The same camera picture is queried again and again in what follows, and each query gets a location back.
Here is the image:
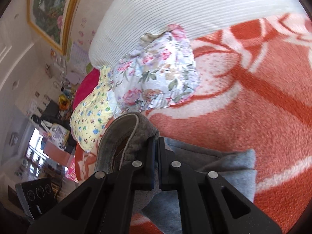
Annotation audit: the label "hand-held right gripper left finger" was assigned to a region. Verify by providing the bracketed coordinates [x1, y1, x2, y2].
[27, 136, 156, 234]

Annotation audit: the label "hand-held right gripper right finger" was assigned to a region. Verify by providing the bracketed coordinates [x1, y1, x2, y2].
[158, 137, 283, 234]

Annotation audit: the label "grey pants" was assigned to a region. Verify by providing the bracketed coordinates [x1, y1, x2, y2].
[94, 112, 257, 234]

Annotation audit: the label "yellow printed pillow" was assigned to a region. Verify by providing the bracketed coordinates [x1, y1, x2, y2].
[70, 65, 115, 153]

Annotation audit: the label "orange and white blanket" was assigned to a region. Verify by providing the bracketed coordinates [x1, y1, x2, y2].
[74, 12, 312, 234]

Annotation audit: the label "floral pillow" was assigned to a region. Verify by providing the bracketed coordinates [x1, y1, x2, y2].
[110, 24, 201, 117]

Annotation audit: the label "colourful printed box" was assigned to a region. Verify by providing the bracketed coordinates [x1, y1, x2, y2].
[47, 124, 72, 150]

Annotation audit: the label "pink cushion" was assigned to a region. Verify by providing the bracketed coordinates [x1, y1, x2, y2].
[72, 68, 101, 113]

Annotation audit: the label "yellow toy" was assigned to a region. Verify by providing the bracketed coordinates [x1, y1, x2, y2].
[58, 95, 74, 111]

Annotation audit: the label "black device with dials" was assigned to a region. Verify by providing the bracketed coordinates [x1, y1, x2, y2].
[15, 177, 58, 220]

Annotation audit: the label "white striped bolster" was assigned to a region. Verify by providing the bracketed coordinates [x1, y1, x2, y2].
[88, 0, 305, 72]

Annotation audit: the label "gold framed picture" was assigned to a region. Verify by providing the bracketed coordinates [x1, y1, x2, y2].
[26, 0, 88, 55]

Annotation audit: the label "wall calendar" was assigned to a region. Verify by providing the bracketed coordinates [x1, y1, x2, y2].
[69, 41, 90, 72]

